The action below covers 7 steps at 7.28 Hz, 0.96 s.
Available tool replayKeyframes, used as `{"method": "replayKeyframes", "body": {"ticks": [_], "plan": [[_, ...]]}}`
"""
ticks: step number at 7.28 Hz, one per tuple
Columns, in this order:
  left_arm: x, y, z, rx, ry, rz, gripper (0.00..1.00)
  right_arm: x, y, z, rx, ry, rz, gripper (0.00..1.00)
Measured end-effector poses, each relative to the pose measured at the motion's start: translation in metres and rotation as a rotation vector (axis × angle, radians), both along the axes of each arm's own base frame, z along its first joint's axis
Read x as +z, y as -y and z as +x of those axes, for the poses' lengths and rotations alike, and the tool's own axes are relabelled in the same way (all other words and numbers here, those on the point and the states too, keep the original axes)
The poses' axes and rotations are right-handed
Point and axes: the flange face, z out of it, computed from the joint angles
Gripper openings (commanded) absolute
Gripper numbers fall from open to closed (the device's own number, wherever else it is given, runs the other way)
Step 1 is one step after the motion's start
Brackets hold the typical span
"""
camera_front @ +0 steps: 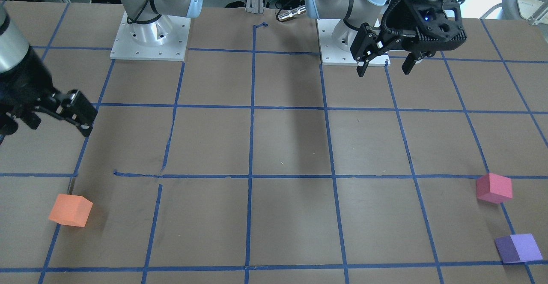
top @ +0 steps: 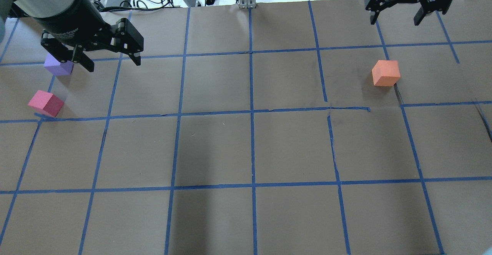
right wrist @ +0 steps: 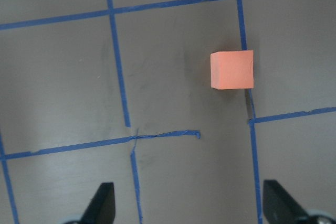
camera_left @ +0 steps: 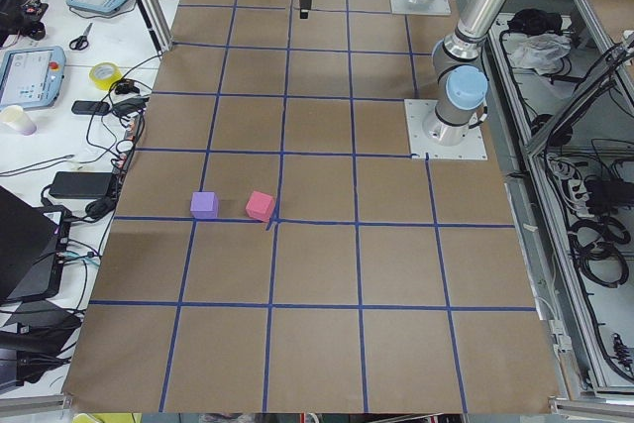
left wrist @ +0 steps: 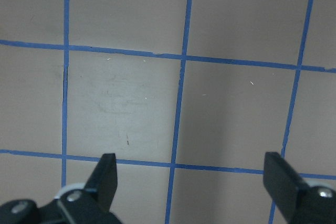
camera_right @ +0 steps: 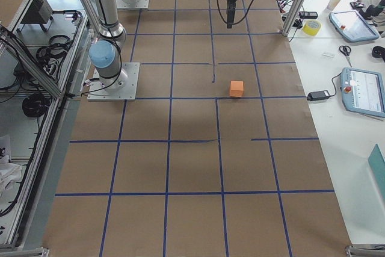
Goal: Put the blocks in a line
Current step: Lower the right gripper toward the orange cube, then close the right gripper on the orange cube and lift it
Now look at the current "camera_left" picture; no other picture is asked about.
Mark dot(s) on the black power adapter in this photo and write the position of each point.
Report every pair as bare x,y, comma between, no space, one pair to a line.
80,185

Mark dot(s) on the pink foam block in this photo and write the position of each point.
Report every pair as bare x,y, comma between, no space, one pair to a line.
260,206

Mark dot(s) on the white paper cup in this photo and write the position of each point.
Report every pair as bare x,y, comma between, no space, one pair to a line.
16,118

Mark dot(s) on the purple foam block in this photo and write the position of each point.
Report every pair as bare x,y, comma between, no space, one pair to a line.
204,205

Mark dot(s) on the black laptop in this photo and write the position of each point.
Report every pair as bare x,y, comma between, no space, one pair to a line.
32,242

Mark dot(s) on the black handled scissors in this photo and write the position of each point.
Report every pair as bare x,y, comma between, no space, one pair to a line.
81,42

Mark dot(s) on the yellow tape roll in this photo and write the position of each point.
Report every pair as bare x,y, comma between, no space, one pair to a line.
105,74

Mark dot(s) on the brown paper table cover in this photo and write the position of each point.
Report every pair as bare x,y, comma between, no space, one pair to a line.
380,284

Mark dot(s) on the near blue teach pendant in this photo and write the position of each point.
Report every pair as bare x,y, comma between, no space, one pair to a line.
31,78

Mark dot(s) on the crumpled white cloth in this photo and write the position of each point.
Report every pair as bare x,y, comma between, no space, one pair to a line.
543,53

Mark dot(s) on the black phone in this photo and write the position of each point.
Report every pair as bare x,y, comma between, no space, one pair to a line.
90,108

